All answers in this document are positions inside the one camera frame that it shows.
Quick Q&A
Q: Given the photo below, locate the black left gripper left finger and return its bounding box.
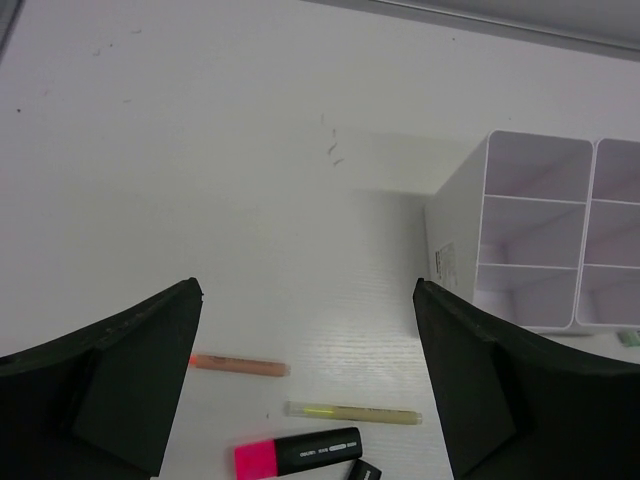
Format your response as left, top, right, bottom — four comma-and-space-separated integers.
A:
1, 278, 203, 479

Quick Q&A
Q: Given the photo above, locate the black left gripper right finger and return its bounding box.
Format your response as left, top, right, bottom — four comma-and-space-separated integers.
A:
413, 279, 639, 479

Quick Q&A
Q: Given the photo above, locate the orange slim highlighter pen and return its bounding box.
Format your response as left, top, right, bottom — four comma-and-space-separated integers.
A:
189, 354, 290, 378

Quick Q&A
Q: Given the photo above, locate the yellow slim highlighter pen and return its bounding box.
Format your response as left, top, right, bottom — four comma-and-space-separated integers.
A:
284, 401, 423, 426

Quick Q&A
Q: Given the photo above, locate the white right organizer box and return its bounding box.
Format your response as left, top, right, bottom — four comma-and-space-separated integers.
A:
576, 138, 639, 330

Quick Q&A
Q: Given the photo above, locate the white organizer box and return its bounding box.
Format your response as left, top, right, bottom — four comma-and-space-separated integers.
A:
425, 130, 594, 333
576, 138, 639, 330

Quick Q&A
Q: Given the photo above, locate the green black highlighter marker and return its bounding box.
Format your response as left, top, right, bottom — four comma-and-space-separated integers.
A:
347, 459, 382, 480

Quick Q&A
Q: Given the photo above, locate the pink black highlighter marker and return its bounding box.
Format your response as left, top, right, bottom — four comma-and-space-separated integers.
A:
234, 427, 363, 480

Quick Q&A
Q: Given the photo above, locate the white left organizer box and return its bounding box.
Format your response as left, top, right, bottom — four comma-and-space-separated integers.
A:
425, 130, 594, 333

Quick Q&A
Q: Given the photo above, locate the aluminium table frame rail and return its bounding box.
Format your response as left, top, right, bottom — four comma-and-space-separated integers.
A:
318, 0, 639, 62

